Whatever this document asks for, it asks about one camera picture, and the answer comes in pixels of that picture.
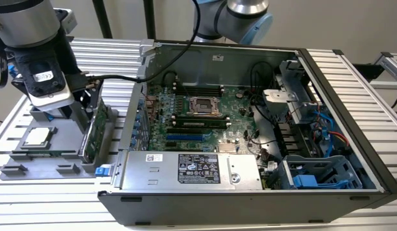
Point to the RAM stick with white label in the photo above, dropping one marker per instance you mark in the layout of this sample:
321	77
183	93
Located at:
192	124

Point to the silver chipset heat sink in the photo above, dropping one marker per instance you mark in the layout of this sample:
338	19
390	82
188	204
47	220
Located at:
227	148

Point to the short black expansion slot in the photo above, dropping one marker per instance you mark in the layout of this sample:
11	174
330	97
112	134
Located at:
171	144

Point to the grey plastic disk bay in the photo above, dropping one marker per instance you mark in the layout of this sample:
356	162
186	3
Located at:
314	159

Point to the silver metal drive cage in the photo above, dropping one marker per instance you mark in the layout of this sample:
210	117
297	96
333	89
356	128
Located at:
275	95

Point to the round coin battery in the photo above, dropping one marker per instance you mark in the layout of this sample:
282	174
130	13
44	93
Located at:
239	94

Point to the open black PC case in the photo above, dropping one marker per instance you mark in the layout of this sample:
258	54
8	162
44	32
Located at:
218	207

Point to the blue plastic disk bracket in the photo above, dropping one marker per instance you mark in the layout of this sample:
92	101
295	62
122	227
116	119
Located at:
303	180

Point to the blue case latch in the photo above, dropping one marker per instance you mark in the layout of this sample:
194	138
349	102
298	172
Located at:
100	172

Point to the green motherboard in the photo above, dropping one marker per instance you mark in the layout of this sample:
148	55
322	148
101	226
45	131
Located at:
246	120

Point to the silver CPU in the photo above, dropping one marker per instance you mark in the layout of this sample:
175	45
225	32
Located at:
37	136

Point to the silver camera with black mount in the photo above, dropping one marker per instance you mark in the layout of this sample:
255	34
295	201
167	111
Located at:
51	96

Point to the CPU socket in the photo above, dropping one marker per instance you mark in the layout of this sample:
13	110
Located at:
202	103

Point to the long black expansion slot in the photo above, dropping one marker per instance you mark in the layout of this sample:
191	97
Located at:
183	131

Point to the small silver wrist camera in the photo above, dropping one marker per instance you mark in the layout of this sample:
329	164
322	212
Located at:
68	21

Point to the grey parts rack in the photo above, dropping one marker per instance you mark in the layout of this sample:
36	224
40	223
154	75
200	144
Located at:
67	142

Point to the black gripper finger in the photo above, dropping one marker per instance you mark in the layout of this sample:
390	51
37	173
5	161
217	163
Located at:
95	96

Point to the green RAM stick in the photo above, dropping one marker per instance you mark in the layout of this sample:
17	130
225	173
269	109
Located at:
56	153

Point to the green graphics card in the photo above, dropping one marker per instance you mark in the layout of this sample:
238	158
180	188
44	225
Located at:
96	130

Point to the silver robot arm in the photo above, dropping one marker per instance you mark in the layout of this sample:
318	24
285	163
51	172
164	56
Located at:
24	24

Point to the silver power supply unit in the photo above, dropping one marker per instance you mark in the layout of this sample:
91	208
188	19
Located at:
166	173

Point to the blue expansion slot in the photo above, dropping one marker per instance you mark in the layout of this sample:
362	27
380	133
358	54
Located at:
183	137

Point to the aluminium side rail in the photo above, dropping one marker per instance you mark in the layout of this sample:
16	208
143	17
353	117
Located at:
390	63

